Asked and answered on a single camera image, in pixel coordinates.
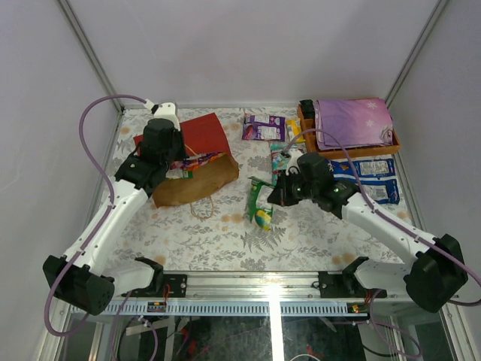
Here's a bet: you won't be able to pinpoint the floral table mat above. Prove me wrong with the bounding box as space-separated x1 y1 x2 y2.
107 108 398 272

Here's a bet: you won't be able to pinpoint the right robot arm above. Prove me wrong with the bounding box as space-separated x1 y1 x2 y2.
268 150 467 313

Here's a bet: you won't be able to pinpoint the red paper bag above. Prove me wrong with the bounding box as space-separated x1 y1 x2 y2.
152 113 240 208

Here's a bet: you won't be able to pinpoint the black items in tray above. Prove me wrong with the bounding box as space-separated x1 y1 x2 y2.
299 99 316 120

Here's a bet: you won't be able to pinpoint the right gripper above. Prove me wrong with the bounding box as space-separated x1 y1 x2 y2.
267 169 318 208

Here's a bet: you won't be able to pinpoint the purple folded cloth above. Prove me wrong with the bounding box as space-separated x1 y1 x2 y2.
313 99 394 150

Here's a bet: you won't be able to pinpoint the blue chips bag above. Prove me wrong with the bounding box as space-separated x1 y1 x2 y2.
325 157 400 206

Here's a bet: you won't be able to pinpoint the green yellow snack bag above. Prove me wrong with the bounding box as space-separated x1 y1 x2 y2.
247 177 274 231

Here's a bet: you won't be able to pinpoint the green white snack packet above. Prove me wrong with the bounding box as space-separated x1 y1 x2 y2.
269 142 289 185

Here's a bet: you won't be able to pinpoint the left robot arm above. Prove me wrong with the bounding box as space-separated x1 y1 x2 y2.
43 116 186 315

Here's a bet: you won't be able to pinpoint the yellow snack packet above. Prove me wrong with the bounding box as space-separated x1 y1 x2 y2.
286 117 301 141

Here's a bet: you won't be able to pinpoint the aluminium rail frame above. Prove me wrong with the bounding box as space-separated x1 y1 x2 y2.
32 270 474 361

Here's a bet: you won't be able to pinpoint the wooden tray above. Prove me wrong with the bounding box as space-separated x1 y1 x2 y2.
296 103 402 161

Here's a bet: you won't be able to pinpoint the purple snack packet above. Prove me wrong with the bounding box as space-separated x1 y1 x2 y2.
242 114 286 142

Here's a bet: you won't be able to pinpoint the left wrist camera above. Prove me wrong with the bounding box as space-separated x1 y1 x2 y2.
144 99 181 131

